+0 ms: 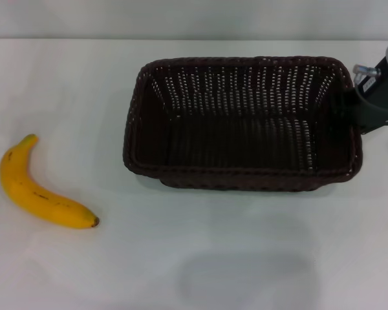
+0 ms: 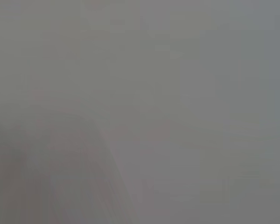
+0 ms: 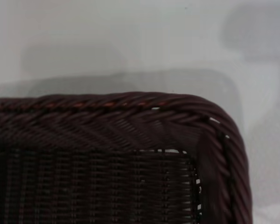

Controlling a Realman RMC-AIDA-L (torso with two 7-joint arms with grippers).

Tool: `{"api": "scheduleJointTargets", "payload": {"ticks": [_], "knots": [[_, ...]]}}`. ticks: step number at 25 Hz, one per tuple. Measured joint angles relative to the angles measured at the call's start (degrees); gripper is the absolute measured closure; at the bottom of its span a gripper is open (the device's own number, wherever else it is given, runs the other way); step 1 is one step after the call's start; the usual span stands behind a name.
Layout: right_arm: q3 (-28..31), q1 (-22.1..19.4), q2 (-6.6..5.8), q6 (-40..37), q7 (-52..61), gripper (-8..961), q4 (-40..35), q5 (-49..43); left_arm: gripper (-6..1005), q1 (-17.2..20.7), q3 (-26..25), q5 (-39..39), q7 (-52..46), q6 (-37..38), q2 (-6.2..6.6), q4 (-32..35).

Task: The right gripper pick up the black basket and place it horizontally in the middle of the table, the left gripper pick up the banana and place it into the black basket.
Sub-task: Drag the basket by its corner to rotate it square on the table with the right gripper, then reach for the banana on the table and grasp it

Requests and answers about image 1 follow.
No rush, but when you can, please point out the silver cable connector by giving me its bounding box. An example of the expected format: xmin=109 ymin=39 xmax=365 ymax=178
xmin=352 ymin=63 xmax=381 ymax=81

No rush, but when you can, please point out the yellow banana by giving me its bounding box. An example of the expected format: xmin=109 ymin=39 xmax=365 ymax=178
xmin=0 ymin=134 xmax=101 ymax=231

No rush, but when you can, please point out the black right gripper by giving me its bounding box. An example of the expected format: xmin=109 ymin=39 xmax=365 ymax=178
xmin=330 ymin=56 xmax=388 ymax=136

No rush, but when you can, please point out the black woven plastic basket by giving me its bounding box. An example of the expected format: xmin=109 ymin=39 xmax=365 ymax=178
xmin=123 ymin=56 xmax=365 ymax=193

